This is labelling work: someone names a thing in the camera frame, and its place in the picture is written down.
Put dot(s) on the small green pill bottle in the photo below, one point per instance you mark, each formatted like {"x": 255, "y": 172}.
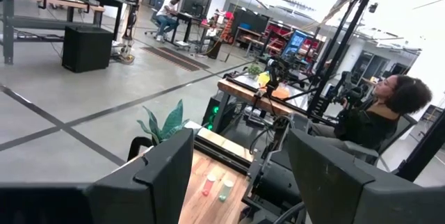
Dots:
{"x": 226, "y": 190}

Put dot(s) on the black cabinet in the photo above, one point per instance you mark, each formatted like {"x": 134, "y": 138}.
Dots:
{"x": 87, "y": 48}

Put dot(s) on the orange object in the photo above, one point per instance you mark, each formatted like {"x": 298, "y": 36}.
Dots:
{"x": 281, "y": 92}

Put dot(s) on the person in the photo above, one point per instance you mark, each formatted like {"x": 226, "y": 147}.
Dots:
{"x": 167, "y": 12}
{"x": 368, "y": 126}

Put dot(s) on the monitor with blue screen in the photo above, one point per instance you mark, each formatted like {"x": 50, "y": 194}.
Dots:
{"x": 295, "y": 43}

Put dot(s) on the yellow object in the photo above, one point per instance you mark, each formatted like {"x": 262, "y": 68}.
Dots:
{"x": 264, "y": 79}

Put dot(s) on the snake plant in white pot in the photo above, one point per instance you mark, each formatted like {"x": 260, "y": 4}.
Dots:
{"x": 167, "y": 125}

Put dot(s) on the black clamp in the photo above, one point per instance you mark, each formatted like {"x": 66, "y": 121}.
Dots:
{"x": 133, "y": 144}

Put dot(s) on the grey office chair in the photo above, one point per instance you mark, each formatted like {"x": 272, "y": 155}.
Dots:
{"x": 361, "y": 148}

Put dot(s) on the black computer tower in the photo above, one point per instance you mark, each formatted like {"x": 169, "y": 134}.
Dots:
{"x": 213, "y": 112}

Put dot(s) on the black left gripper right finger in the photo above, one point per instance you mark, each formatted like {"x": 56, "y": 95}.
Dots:
{"x": 327, "y": 182}

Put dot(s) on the dark striped floor mat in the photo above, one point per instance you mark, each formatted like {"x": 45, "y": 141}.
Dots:
{"x": 174, "y": 58}

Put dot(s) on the wooden table with black frame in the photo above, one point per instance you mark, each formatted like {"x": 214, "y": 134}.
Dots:
{"x": 243, "y": 93}

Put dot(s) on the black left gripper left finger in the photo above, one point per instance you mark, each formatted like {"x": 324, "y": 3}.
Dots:
{"x": 156, "y": 182}

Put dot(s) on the black gantry frame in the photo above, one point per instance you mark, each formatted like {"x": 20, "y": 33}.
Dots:
{"x": 333, "y": 57}

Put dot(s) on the wooden workbench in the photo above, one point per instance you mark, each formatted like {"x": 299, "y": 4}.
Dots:
{"x": 52, "y": 0}

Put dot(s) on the black background robot arm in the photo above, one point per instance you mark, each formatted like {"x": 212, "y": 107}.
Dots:
{"x": 349, "y": 93}
{"x": 278, "y": 67}

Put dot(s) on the small red pill bottle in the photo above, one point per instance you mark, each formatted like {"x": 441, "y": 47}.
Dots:
{"x": 208, "y": 184}

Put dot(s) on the small green plant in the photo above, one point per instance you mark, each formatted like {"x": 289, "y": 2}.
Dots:
{"x": 254, "y": 70}

